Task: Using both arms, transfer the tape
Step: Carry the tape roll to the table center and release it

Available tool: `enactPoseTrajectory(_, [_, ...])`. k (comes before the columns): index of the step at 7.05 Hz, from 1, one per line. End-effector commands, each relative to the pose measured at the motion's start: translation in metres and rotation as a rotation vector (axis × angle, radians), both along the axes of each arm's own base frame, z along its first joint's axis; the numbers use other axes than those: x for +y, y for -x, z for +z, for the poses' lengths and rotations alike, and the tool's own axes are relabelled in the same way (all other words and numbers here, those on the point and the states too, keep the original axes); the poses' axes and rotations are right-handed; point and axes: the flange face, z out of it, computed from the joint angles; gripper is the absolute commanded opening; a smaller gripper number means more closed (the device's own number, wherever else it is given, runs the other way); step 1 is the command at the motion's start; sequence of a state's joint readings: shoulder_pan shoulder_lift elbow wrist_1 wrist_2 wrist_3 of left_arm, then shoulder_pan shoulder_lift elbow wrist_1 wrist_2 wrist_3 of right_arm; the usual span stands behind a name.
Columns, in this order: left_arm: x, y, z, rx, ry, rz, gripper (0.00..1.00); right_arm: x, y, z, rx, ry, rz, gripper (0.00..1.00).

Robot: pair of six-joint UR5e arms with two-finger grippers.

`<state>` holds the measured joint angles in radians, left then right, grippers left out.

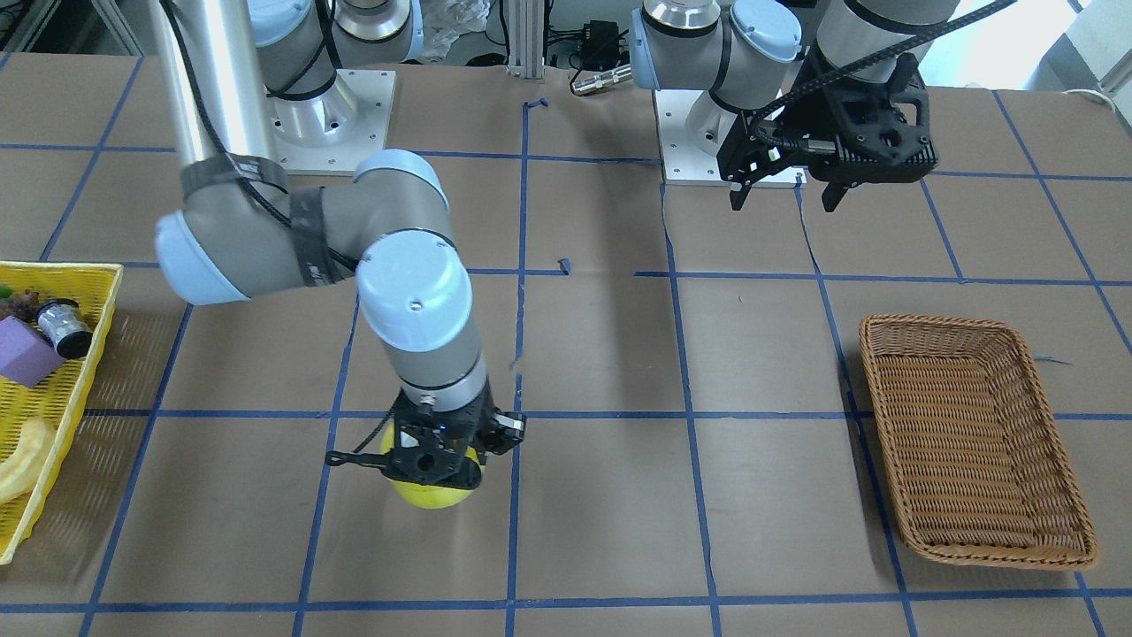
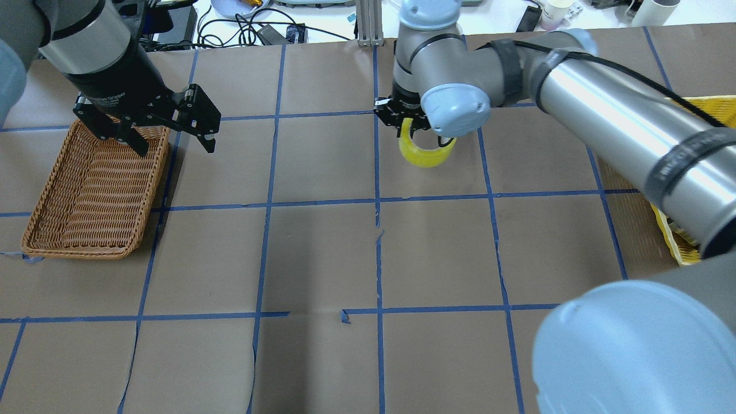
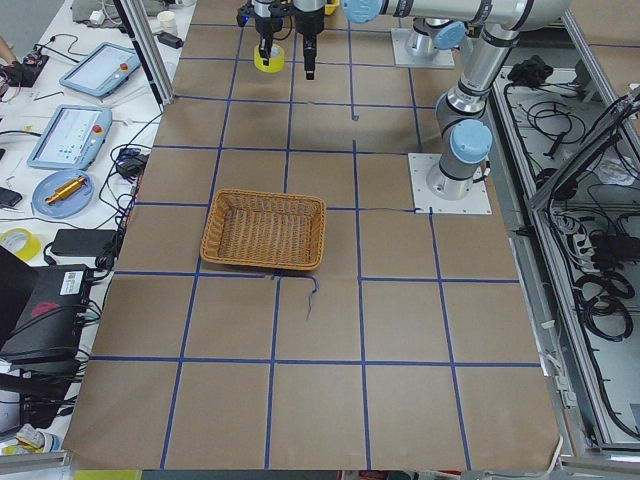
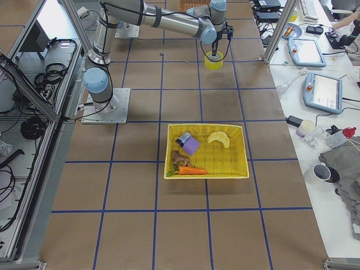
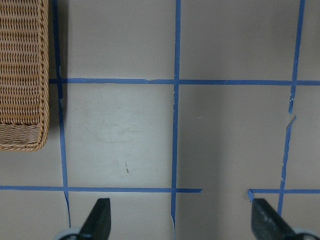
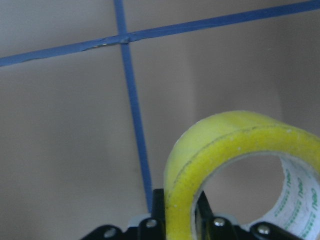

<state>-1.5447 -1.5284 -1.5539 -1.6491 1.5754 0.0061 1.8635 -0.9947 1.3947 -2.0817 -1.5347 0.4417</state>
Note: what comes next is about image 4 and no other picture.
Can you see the silver black can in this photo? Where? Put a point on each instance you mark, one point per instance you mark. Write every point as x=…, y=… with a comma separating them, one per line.
x=183, y=139

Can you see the gold metal cylinder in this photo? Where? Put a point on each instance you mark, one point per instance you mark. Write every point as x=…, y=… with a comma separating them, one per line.
x=288, y=31

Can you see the aluminium frame post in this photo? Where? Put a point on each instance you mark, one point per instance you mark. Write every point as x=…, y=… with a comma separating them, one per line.
x=284, y=19

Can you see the brown animal figurine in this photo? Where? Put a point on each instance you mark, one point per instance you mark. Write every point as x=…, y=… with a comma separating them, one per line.
x=180, y=160

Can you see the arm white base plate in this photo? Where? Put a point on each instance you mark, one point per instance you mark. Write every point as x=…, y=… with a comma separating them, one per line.
x=114, y=112

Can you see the brown wicker basket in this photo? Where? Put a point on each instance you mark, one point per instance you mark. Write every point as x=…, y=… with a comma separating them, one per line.
x=184, y=5

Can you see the yellow tape roll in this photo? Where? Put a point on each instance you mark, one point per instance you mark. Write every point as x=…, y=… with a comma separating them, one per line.
x=213, y=62

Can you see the teach pendant near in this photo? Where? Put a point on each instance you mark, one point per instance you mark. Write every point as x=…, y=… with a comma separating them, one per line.
x=323, y=92

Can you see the yellow banana toy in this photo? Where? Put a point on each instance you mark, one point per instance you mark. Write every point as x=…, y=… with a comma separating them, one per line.
x=220, y=137

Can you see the orange carrot toy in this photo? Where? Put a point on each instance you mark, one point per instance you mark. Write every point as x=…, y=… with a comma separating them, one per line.
x=187, y=170

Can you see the purple white jar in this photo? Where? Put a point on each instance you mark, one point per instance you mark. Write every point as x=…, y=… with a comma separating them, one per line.
x=305, y=127

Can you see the grey cloth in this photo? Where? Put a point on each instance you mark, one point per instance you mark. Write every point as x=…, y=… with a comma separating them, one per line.
x=345, y=161

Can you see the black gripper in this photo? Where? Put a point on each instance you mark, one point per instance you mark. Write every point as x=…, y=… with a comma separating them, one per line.
x=215, y=37

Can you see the teach pendant far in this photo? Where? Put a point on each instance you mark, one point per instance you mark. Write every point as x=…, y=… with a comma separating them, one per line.
x=306, y=53

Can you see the purple foam block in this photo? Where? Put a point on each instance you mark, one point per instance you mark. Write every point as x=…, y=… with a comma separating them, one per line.
x=191, y=146

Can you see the blue plate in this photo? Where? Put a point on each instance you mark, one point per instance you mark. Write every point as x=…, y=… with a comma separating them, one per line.
x=296, y=33

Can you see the teach pendant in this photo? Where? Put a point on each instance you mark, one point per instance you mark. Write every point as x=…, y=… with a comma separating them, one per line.
x=306, y=53
x=323, y=92

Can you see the black white mug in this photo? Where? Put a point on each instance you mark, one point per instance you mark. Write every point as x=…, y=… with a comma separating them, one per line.
x=326, y=173

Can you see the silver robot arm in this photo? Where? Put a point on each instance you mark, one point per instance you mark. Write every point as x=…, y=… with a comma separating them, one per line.
x=206, y=22

